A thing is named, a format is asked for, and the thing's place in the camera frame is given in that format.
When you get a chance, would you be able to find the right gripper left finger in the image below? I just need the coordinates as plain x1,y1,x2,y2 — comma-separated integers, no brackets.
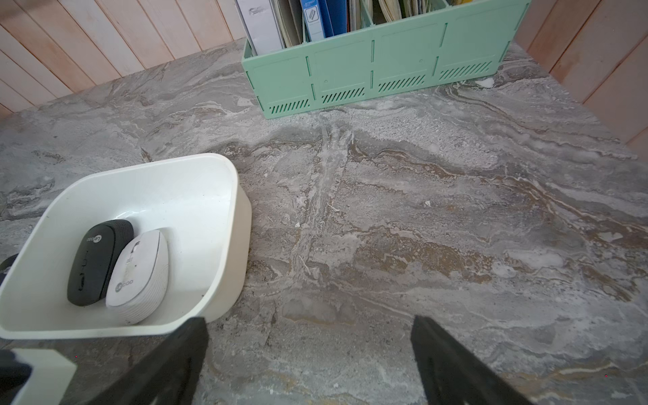
90,317,209,404

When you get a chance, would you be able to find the black smooth mouse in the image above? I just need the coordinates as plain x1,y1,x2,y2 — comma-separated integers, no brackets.
0,254,18,285

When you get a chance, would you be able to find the green file organizer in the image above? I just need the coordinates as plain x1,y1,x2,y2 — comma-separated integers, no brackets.
241,0,531,119

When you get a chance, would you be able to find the white plastic storage box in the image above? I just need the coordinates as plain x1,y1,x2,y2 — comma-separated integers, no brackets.
1,154,251,340

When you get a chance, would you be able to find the blue folder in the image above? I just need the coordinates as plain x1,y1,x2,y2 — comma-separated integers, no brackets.
300,0,348,42

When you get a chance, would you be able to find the white binder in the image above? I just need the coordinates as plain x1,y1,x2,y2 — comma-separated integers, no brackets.
236,0,284,56

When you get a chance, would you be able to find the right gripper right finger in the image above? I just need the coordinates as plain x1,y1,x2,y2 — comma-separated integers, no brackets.
410,316,530,404

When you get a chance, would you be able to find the white smooth mouse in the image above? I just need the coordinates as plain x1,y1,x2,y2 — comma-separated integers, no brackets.
10,349,77,404

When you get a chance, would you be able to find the white ribbed mouse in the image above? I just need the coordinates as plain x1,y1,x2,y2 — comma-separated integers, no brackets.
106,229,170,325

